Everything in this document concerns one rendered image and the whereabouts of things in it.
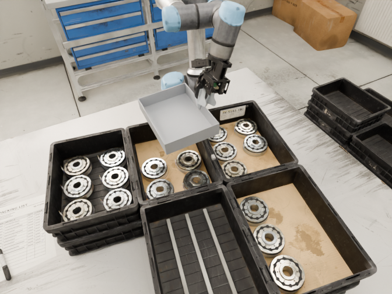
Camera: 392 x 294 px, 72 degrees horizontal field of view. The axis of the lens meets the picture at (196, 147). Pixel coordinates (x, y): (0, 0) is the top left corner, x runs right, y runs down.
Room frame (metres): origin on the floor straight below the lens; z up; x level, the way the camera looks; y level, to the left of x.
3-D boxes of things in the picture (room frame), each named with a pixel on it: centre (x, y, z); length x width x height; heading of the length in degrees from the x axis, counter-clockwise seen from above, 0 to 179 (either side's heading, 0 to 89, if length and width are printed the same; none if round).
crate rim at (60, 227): (0.61, 0.39, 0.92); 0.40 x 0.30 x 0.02; 16
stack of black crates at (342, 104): (1.43, -1.03, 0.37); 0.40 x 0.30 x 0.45; 25
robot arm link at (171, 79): (1.17, 0.10, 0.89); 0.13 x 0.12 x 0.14; 102
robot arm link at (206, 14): (0.91, -0.07, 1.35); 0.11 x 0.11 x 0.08; 12
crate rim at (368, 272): (0.39, -0.29, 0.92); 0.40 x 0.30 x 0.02; 16
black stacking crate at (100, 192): (0.61, 0.39, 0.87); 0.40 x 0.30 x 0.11; 16
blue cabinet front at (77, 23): (2.48, 0.78, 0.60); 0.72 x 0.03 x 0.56; 115
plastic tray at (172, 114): (0.75, 0.07, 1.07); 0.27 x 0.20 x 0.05; 26
